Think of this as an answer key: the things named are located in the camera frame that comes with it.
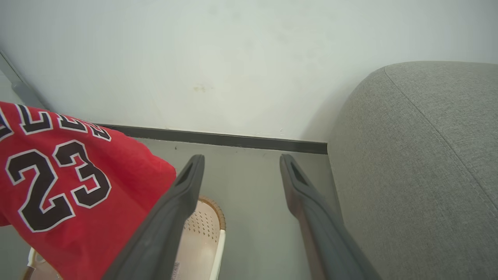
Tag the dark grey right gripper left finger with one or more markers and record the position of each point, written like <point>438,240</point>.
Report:
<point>163,225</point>

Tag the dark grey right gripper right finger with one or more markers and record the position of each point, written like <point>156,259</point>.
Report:
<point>323,237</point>

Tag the red basketball jersey number 23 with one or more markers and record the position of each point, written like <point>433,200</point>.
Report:
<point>85,217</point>

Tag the beige perforated laundry basket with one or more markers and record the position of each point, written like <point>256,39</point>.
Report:
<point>202,239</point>

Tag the dark grey baseboard strip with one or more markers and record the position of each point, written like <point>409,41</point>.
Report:
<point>233,140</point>

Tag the grey fabric sofa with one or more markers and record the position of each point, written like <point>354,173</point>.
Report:
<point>420,175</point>

